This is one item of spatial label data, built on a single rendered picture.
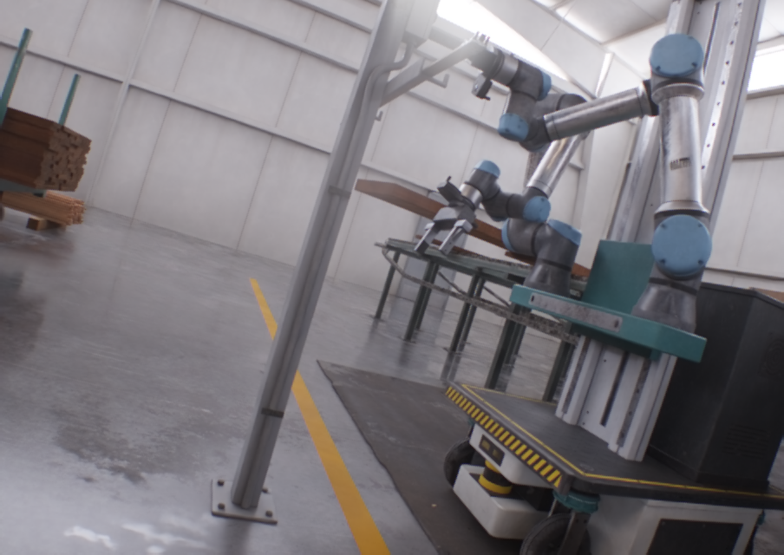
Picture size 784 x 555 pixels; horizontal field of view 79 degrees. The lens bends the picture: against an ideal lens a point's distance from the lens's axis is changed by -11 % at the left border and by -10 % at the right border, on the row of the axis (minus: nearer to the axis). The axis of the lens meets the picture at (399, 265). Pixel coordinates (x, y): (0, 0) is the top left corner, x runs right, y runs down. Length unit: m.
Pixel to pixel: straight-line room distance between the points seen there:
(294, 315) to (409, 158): 9.00
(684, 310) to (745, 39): 0.81
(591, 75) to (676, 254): 11.21
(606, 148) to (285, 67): 6.91
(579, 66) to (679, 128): 10.91
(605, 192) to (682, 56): 10.98
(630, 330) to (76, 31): 9.74
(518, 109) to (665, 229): 0.46
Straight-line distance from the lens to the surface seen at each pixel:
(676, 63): 1.29
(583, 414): 1.72
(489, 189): 1.57
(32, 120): 3.54
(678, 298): 1.29
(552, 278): 1.66
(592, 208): 12.00
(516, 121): 1.34
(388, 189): 2.06
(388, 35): 1.25
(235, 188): 9.47
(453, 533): 1.50
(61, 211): 5.13
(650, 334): 1.25
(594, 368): 1.69
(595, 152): 12.08
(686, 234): 1.16
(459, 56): 0.92
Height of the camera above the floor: 0.65
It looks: level
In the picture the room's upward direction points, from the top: 17 degrees clockwise
